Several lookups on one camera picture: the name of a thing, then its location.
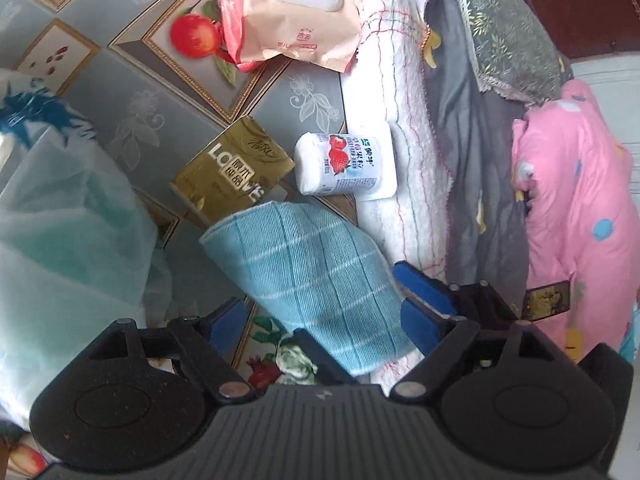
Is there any grey quilt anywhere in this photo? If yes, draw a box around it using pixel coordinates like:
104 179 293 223
424 0 528 309

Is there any pink wet wipes pack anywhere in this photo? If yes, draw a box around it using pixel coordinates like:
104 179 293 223
220 0 361 73

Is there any pink patterned clothing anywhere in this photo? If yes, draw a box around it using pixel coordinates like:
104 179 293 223
512 79 639 361

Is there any green floral pillow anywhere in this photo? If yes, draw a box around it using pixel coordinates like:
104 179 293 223
457 0 565 105

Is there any white fluffy blanket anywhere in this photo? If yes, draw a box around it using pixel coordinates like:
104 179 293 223
342 0 454 281

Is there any teal checked towel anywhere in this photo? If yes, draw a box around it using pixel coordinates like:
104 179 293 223
200 202 414 376

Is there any white plastic shopping bag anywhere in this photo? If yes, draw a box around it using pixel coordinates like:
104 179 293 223
1 70 172 428

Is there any gold tissue pack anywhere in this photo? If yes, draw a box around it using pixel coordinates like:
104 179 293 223
171 116 294 226

